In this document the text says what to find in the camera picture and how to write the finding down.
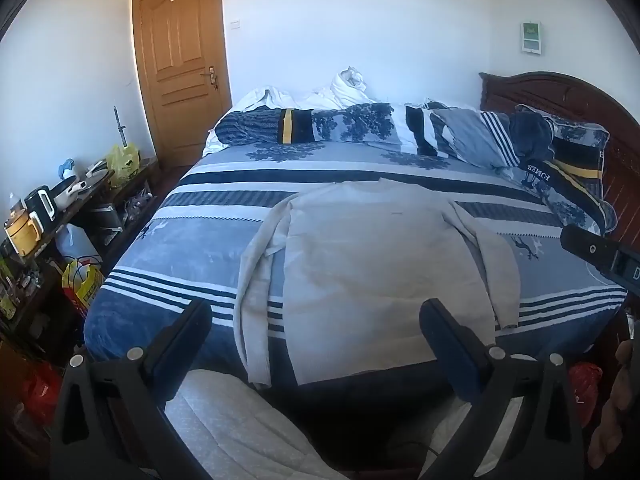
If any white green wall thermostat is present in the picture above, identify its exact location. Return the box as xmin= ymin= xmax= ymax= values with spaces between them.
xmin=521 ymin=22 xmax=542 ymax=55

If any yellow electric kettle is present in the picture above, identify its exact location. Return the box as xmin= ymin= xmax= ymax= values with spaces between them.
xmin=4 ymin=209 xmax=41 ymax=257

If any beige knit sweater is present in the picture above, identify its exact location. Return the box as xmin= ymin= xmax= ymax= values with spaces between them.
xmin=233 ymin=180 xmax=521 ymax=387

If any blue patterned rolled quilt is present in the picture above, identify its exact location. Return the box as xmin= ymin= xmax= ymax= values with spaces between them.
xmin=205 ymin=103 xmax=437 ymax=156

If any yellow plastic bag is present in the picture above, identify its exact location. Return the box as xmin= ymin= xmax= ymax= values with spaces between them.
xmin=106 ymin=143 xmax=141 ymax=188

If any person's right hand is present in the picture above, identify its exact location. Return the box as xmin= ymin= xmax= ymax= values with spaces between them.
xmin=588 ymin=340 xmax=634 ymax=469

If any brown wooden door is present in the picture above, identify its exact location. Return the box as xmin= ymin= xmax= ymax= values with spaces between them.
xmin=132 ymin=0 xmax=231 ymax=169

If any grey striped pillow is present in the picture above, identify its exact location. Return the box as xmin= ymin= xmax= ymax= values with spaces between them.
xmin=431 ymin=108 xmax=520 ymax=169

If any yellow red packaging bag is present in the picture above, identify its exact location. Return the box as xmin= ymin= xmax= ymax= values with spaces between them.
xmin=61 ymin=257 xmax=104 ymax=318

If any blue striped bed blanket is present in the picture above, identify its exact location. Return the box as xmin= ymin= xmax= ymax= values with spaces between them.
xmin=84 ymin=142 xmax=626 ymax=388

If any dark wooden side shelf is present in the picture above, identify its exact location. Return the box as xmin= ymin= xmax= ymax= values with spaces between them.
xmin=1 ymin=159 xmax=160 ymax=364

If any red plastic bag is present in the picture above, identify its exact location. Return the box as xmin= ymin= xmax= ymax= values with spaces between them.
xmin=568 ymin=362 xmax=602 ymax=428

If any black white appliance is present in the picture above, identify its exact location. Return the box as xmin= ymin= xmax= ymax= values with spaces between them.
xmin=25 ymin=185 xmax=58 ymax=231

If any dark wooden headboard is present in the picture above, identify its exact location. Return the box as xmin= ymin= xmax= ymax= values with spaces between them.
xmin=477 ymin=70 xmax=640 ymax=256

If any dark blue patterned pillow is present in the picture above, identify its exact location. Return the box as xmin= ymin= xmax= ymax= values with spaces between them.
xmin=502 ymin=104 xmax=617 ymax=235

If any white crumpled duvet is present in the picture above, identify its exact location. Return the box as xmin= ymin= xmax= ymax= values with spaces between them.
xmin=202 ymin=67 xmax=374 ymax=157

